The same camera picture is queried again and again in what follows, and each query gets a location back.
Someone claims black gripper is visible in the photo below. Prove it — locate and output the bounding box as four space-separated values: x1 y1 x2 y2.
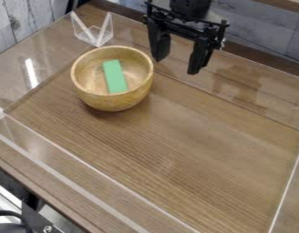
145 0 229 75

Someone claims green rectangular block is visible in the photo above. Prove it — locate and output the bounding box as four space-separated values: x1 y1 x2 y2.
102 59 129 94

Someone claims round wooden bowl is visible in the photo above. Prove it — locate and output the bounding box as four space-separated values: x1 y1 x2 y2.
71 46 154 112

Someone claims clear acrylic corner bracket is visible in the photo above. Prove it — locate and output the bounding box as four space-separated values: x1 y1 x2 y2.
71 11 114 47

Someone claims black metal bracket with bolt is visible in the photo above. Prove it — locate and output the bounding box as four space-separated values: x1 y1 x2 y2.
22 203 66 233

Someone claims black cable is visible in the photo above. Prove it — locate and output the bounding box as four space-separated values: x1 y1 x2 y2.
0 209 24 226

